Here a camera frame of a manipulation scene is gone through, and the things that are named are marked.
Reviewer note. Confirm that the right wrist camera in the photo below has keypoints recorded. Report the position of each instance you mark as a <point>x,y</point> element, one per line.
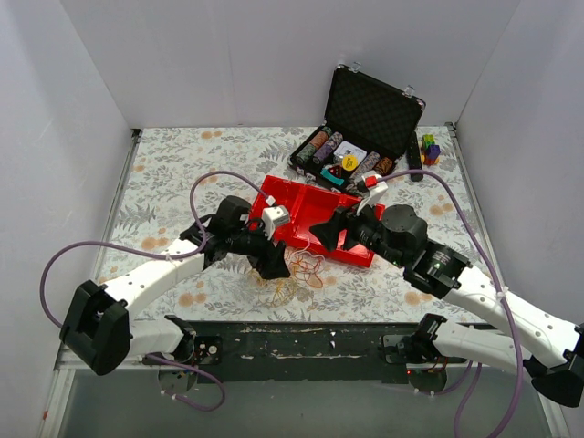
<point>372,187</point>

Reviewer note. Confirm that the teal plastic piece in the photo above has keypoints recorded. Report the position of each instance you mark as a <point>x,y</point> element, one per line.
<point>327,175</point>

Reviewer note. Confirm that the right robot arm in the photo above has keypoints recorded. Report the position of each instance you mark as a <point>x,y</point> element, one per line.
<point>550,349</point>

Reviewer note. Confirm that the green poker chip row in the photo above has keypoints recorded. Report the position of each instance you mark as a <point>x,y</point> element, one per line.
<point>312,146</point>

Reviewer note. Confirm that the orange black chip row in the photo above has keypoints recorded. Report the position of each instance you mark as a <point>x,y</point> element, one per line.
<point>383,167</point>

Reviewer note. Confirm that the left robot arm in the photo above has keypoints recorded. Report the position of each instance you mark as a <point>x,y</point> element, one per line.
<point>101,326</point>

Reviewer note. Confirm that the black remote control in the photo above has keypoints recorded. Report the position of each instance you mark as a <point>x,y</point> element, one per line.
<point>413,156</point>

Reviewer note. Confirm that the yellow dealer button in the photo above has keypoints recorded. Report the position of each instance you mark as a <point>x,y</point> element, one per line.
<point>349,163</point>

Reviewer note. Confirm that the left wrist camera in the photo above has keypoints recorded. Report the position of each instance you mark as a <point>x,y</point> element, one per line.
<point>274,217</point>

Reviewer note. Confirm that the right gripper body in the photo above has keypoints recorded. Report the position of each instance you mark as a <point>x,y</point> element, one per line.
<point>345,231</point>

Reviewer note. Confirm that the black poker chip case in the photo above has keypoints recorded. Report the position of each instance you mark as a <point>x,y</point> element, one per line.
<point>370,114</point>

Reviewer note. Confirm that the colourful block toy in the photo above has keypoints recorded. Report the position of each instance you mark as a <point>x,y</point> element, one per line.
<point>430,150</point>

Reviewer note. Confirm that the white card deck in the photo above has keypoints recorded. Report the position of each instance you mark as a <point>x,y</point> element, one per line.
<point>346,148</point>

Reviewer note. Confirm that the purple poker chip row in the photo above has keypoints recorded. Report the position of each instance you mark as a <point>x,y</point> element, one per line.
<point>327,148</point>

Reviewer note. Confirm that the floral table mat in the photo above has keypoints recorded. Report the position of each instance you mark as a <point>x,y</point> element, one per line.
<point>177,173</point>

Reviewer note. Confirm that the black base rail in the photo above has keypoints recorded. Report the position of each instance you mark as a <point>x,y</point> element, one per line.
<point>284,351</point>

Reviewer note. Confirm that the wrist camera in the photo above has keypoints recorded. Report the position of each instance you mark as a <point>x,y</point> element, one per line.
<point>274,217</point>
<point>372,187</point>

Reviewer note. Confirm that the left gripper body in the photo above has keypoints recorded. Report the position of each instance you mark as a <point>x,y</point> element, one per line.
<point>263,254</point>

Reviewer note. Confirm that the red triangle piece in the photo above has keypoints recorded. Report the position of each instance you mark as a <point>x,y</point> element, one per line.
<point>336,171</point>

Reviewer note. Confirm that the red compartment tray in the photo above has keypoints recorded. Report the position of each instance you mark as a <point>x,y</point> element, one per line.
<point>308,205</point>

